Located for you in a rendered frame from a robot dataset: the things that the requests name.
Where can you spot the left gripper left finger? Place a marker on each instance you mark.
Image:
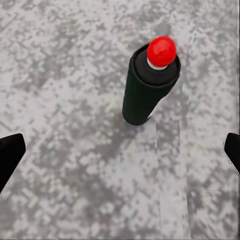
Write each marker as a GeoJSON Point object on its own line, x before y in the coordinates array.
{"type": "Point", "coordinates": [12, 149]}

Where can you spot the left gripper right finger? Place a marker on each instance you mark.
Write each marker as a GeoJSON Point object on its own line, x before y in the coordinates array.
{"type": "Point", "coordinates": [232, 149]}

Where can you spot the insectifuge atomizer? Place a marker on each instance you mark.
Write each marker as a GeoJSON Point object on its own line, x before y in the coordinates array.
{"type": "Point", "coordinates": [153, 71]}

